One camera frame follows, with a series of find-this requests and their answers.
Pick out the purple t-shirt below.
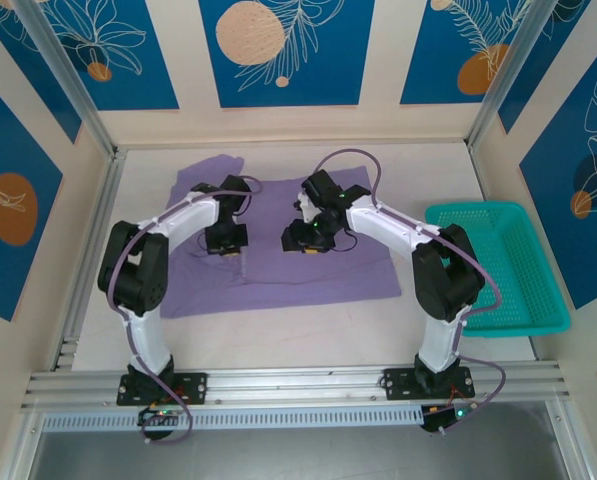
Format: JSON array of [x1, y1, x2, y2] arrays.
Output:
[[158, 154, 399, 320]]

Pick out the teal plastic basket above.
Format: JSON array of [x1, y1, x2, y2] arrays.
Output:
[[424, 201, 573, 338]]

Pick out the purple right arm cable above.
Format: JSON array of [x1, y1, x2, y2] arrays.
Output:
[[311, 147, 507, 436]]

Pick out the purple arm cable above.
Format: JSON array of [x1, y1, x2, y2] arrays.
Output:
[[105, 174, 263, 445], [311, 147, 507, 436]]

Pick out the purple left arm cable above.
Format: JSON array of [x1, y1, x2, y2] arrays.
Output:
[[105, 174, 263, 445]]

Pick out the aluminium mounting rail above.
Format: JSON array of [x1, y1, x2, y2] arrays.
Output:
[[25, 360, 565, 409]]

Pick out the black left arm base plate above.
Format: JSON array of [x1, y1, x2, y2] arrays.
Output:
[[116, 371, 209, 406]]

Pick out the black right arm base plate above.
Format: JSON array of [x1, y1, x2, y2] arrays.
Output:
[[382, 366, 477, 402]]

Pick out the grey slotted cable duct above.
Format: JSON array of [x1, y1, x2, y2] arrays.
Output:
[[41, 403, 425, 432]]

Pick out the blue floral wall panel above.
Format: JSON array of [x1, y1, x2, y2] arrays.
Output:
[[400, 0, 534, 106], [519, 47, 597, 310], [199, 0, 377, 109], [0, 69, 65, 323], [497, 0, 597, 135], [0, 0, 83, 145], [27, 0, 180, 112]]

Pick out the aluminium frame post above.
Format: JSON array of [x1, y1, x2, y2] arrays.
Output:
[[545, 399, 597, 480], [0, 407, 47, 480], [467, 0, 554, 151], [12, 0, 118, 157]]

